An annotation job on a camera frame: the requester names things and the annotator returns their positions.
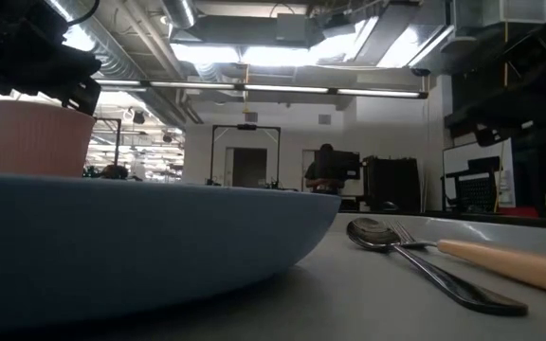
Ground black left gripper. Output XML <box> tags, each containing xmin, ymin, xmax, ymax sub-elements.
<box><xmin>0</xmin><ymin>0</ymin><xmax>102</xmax><ymax>116</ymax></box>

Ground pink ribbed cup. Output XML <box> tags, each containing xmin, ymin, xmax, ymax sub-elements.
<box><xmin>0</xmin><ymin>99</ymin><xmax>97</xmax><ymax>179</ymax></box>

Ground fork with orange handle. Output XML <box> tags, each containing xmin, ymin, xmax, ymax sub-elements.
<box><xmin>389</xmin><ymin>220</ymin><xmax>546</xmax><ymax>299</ymax></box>

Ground dark metal spoon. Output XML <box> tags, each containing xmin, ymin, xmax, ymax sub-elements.
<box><xmin>346</xmin><ymin>216</ymin><xmax>529</xmax><ymax>317</ymax></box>

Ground blue plate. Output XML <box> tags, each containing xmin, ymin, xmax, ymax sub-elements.
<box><xmin>0</xmin><ymin>170</ymin><xmax>342</xmax><ymax>335</ymax></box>

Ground whiteboard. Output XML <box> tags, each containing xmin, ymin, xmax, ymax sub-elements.
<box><xmin>443</xmin><ymin>137</ymin><xmax>516</xmax><ymax>209</ymax></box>

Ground black mesh cart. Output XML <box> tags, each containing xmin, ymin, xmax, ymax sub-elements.
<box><xmin>441</xmin><ymin>155</ymin><xmax>501</xmax><ymax>214</ymax></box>

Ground red box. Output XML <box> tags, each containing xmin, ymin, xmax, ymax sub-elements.
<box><xmin>498</xmin><ymin>206</ymin><xmax>539</xmax><ymax>218</ymax></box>

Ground black cabinet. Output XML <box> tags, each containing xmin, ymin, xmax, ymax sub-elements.
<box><xmin>362</xmin><ymin>155</ymin><xmax>422</xmax><ymax>213</ymax></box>

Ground black monitor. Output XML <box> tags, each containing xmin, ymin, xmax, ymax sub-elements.
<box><xmin>318</xmin><ymin>150</ymin><xmax>362</xmax><ymax>181</ymax></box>

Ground long ceiling light bar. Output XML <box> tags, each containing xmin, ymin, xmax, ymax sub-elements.
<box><xmin>93</xmin><ymin>79</ymin><xmax>429</xmax><ymax>99</ymax></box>

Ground grey doorway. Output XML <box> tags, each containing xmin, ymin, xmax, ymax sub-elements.
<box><xmin>225</xmin><ymin>147</ymin><xmax>268</xmax><ymax>188</ymax></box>

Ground black gantry frame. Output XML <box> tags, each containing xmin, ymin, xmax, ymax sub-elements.
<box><xmin>209</xmin><ymin>124</ymin><xmax>282</xmax><ymax>189</ymax></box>
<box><xmin>93</xmin><ymin>117</ymin><xmax>122</xmax><ymax>167</ymax></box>

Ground silver round air duct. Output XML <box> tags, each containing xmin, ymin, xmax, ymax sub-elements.
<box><xmin>161</xmin><ymin>0</ymin><xmax>197</xmax><ymax>29</ymax></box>

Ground grey rectangular air duct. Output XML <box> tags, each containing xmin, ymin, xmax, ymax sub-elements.
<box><xmin>185</xmin><ymin>12</ymin><xmax>324</xmax><ymax>48</ymax></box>

